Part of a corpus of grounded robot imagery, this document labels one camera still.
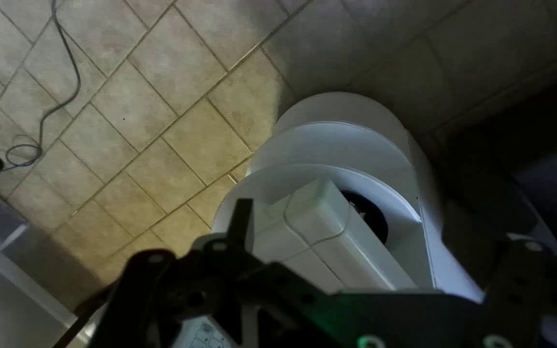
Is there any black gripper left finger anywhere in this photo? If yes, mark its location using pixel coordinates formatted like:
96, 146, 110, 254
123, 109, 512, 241
90, 196, 274, 348

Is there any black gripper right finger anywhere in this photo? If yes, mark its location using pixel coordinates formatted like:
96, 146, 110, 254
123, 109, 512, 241
483, 233, 557, 348

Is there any dark blue sofa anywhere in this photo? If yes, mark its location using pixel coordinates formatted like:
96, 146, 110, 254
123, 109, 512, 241
431, 63, 557, 258

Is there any clear plastic bin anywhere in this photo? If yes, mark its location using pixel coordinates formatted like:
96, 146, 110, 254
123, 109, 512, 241
0, 191, 81, 348

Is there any white tiled counter with shelves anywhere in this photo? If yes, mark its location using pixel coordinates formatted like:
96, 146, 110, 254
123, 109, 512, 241
206, 88, 487, 305

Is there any thin grey floor cable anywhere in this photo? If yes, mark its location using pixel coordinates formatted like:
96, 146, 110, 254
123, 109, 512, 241
0, 0, 85, 189

